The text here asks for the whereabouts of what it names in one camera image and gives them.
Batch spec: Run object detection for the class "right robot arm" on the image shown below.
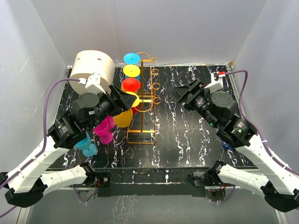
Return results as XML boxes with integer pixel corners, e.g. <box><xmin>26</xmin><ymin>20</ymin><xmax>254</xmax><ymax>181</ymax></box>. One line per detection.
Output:
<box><xmin>170</xmin><ymin>79</ymin><xmax>299</xmax><ymax>212</ymax></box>

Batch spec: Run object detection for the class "magenta wine glass front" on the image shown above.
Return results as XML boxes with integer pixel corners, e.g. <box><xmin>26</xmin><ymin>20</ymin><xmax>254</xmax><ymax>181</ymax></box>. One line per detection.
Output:
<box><xmin>93</xmin><ymin>119</ymin><xmax>113</xmax><ymax>144</ymax></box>

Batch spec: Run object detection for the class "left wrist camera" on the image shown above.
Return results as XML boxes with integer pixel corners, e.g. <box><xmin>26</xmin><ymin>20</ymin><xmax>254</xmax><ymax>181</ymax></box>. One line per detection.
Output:
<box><xmin>79</xmin><ymin>73</ymin><xmax>106</xmax><ymax>95</ymax></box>

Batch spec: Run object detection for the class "orange wine glass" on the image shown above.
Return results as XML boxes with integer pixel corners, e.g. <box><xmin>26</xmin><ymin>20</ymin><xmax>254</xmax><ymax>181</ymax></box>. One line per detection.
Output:
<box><xmin>113</xmin><ymin>91</ymin><xmax>140</xmax><ymax>128</ymax></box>
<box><xmin>120</xmin><ymin>64</ymin><xmax>141</xmax><ymax>92</ymax></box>

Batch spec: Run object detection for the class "white cylindrical container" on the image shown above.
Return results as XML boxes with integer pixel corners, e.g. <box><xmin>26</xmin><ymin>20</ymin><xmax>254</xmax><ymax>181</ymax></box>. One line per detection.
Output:
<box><xmin>70</xmin><ymin>50</ymin><xmax>115</xmax><ymax>93</ymax></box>

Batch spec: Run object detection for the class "blue handled tool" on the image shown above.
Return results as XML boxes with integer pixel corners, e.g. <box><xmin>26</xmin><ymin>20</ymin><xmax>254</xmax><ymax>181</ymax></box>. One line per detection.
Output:
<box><xmin>222</xmin><ymin>142</ymin><xmax>234</xmax><ymax>149</ymax></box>

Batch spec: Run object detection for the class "magenta wine glass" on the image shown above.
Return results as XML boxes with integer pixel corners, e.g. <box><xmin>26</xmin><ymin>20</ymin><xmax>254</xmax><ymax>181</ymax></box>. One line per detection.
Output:
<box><xmin>93</xmin><ymin>119</ymin><xmax>113</xmax><ymax>144</ymax></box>
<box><xmin>106</xmin><ymin>116</ymin><xmax>115</xmax><ymax>130</ymax></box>

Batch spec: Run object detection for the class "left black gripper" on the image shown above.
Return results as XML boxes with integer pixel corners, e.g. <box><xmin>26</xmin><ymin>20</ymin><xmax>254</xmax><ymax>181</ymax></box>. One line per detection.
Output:
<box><xmin>87</xmin><ymin>84</ymin><xmax>137</xmax><ymax>132</ymax></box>

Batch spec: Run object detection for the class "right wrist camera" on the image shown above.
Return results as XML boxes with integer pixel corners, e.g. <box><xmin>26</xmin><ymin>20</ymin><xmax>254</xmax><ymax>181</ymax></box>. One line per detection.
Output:
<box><xmin>205</xmin><ymin>72</ymin><xmax>226</xmax><ymax>93</ymax></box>

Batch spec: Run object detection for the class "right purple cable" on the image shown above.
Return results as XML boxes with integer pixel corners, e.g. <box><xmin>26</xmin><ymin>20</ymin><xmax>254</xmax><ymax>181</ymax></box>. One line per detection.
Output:
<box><xmin>224</xmin><ymin>70</ymin><xmax>299</xmax><ymax>178</ymax></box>

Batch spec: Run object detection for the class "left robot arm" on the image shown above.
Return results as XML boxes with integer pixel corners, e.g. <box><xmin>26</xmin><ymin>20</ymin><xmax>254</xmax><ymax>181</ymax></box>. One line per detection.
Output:
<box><xmin>0</xmin><ymin>84</ymin><xmax>137</xmax><ymax>208</ymax></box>

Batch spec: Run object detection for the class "blue wine glass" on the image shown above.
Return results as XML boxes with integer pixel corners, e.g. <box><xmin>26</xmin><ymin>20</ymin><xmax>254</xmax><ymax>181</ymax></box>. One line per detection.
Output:
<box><xmin>75</xmin><ymin>133</ymin><xmax>97</xmax><ymax>157</ymax></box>
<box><xmin>123</xmin><ymin>52</ymin><xmax>141</xmax><ymax>82</ymax></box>

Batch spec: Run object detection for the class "red wine glass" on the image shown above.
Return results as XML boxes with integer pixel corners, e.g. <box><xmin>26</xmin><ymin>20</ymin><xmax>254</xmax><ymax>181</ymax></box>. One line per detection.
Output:
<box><xmin>121</xmin><ymin>77</ymin><xmax>141</xmax><ymax>114</ymax></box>

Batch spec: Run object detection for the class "gold wire glass rack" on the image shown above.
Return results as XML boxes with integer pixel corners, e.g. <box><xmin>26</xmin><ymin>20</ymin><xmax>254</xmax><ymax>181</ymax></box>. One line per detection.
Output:
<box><xmin>126</xmin><ymin>52</ymin><xmax>162</xmax><ymax>145</ymax></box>

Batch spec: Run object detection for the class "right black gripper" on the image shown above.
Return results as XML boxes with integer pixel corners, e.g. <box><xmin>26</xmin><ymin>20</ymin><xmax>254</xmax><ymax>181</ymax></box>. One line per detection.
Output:
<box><xmin>168</xmin><ymin>79</ymin><xmax>220</xmax><ymax>128</ymax></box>

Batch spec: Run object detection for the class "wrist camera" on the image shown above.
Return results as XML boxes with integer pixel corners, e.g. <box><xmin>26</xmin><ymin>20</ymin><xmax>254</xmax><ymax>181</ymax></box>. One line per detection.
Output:
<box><xmin>79</xmin><ymin>73</ymin><xmax>106</xmax><ymax>95</ymax></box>
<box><xmin>205</xmin><ymin>72</ymin><xmax>226</xmax><ymax>93</ymax></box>

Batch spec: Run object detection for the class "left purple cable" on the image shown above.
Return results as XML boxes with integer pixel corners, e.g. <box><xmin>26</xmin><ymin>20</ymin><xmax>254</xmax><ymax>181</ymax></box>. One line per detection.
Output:
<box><xmin>0</xmin><ymin>77</ymin><xmax>81</xmax><ymax>217</ymax></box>

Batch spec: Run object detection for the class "purple cable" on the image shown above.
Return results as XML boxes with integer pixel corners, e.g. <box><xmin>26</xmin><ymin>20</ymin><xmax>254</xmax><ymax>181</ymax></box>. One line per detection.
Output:
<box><xmin>224</xmin><ymin>70</ymin><xmax>299</xmax><ymax>178</ymax></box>
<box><xmin>0</xmin><ymin>77</ymin><xmax>81</xmax><ymax>217</ymax></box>

